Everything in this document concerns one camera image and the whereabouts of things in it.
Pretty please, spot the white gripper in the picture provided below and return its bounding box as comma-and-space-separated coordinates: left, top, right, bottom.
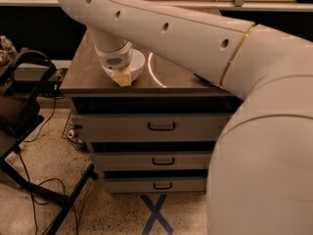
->
95, 42, 133, 87

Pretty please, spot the white bowl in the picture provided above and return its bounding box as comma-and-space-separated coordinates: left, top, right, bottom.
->
104, 50, 145, 83

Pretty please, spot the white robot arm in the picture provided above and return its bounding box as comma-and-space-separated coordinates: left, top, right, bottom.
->
59, 0, 313, 235

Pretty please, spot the top grey drawer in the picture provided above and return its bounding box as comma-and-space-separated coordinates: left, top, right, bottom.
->
72, 114, 229, 142

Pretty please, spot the grey drawer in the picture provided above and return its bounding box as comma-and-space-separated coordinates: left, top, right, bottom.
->
72, 114, 229, 142
90, 151, 210, 171
104, 176, 206, 194

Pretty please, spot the grey drawer cabinet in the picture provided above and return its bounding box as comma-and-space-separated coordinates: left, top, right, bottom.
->
61, 35, 241, 193

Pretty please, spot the middle grey drawer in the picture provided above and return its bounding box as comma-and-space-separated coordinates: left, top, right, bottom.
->
90, 151, 210, 171

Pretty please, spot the black metal stand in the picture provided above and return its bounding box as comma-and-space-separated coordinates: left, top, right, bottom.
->
0, 48, 96, 235

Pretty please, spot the bottom grey drawer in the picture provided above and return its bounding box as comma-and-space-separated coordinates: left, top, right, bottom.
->
104, 176, 206, 194

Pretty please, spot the clear plastic bottle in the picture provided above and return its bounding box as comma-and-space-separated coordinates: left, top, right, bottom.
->
0, 35, 18, 60

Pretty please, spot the blue tape cross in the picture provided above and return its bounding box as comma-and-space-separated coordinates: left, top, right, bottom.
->
141, 194, 174, 235

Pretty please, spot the wire mesh basket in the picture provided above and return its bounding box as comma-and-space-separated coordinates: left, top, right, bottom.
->
62, 114, 88, 153

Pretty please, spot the black floor cable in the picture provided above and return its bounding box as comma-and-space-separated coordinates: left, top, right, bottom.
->
14, 91, 80, 235

